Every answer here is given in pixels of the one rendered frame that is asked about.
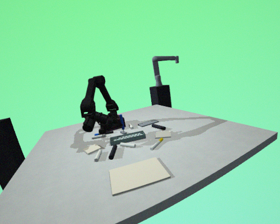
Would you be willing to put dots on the letter keyboard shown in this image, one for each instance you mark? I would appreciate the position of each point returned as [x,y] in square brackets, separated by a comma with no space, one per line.
[127,138]

